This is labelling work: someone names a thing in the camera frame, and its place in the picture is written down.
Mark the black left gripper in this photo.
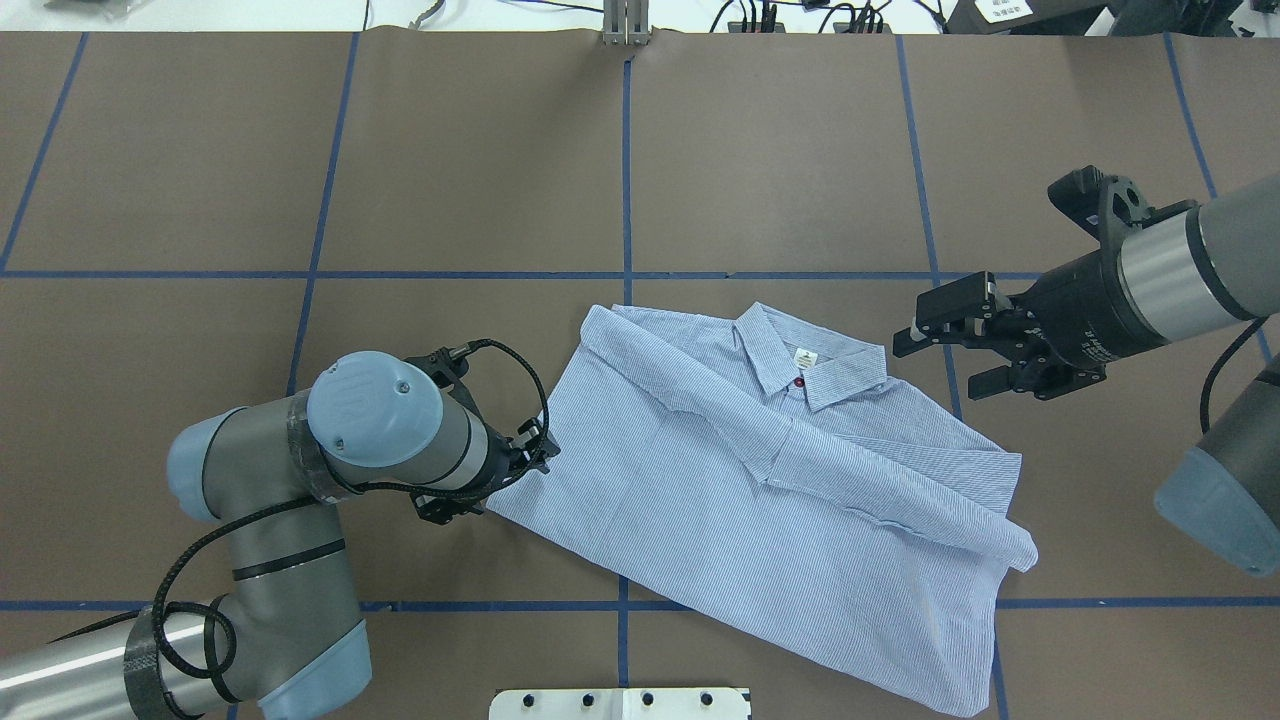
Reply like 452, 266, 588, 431
404, 345, 561, 527

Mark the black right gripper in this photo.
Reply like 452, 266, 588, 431
892, 165, 1199, 401

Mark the light blue striped shirt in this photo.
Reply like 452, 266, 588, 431
488, 304, 1038, 717

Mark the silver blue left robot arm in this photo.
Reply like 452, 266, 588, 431
3, 340, 559, 719

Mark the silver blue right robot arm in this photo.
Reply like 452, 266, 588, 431
891, 165, 1279, 577

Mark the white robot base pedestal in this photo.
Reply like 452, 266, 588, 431
488, 687, 753, 719

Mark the aluminium frame post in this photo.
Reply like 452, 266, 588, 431
602, 0, 652, 46

